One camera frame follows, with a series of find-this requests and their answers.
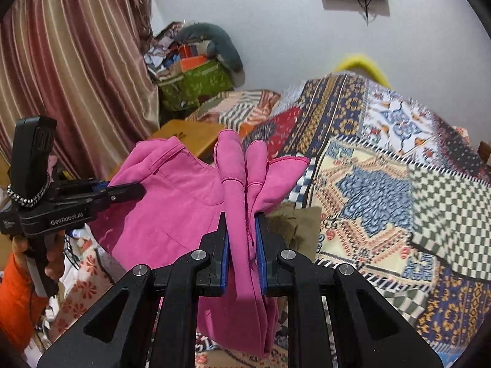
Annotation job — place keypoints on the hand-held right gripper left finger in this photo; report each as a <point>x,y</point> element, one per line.
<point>225,260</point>

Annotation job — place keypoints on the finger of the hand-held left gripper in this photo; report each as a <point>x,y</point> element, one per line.
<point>122,193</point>

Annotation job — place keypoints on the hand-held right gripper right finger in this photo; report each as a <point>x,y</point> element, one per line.
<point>261,260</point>

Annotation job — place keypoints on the pink pants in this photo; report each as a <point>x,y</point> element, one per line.
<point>180,199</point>

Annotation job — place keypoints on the person's left forearm orange sleeve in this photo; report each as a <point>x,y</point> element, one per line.
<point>19,299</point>

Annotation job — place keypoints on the person's left hand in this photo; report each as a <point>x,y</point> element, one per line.
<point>55,257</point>

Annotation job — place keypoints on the olive green shorts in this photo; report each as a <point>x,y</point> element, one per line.
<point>297,226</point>

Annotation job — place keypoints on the small wooden table flower cut-outs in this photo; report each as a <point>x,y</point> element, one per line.
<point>188,136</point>

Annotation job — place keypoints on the striped pink beige curtain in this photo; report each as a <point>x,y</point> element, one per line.
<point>76,65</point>

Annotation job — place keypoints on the patchwork printed bed cover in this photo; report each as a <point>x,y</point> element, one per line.
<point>376,199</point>

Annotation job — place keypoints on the green patterned bag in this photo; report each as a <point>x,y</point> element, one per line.
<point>195,86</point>

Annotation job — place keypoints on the orange box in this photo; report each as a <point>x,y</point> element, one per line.
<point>193,63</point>

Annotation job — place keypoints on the pile of assorted clutter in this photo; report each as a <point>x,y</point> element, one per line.
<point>168,51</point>

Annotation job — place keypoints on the grey plush pillow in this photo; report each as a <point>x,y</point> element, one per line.
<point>226,44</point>

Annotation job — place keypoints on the yellow pillow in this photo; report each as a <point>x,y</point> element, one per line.
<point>364,63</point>

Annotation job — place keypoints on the wooden bed post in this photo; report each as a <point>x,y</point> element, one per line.
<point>482,149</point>

